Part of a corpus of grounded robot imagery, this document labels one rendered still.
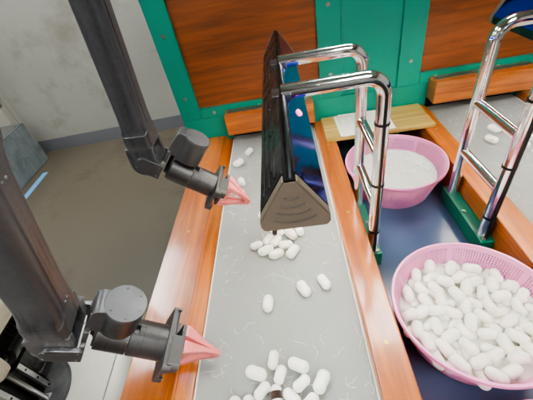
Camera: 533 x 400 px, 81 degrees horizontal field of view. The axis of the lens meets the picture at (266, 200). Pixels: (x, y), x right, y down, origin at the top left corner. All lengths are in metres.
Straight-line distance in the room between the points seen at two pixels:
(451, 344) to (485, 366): 0.05
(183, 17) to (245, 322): 0.86
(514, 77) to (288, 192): 1.04
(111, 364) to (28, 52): 2.73
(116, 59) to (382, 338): 0.66
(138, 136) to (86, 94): 2.72
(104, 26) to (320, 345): 0.65
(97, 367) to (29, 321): 0.85
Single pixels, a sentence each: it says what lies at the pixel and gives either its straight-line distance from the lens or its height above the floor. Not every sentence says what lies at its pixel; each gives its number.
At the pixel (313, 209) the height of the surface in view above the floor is 1.07.
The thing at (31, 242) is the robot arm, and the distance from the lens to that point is 0.40.
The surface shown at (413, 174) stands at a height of 0.73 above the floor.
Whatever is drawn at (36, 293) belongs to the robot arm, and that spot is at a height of 1.04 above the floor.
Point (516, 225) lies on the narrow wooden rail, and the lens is 0.83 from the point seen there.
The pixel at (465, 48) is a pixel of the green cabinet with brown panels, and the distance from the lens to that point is 1.25.
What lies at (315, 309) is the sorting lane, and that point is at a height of 0.74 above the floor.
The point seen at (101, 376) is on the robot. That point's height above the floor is 0.28.
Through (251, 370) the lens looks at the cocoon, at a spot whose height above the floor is 0.76.
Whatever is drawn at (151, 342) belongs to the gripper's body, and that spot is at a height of 0.85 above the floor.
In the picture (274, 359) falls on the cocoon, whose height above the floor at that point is 0.76.
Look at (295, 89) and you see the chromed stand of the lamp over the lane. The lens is 0.51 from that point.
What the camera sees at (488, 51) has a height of 1.06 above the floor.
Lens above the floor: 1.31
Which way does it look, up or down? 40 degrees down
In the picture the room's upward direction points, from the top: 13 degrees counter-clockwise
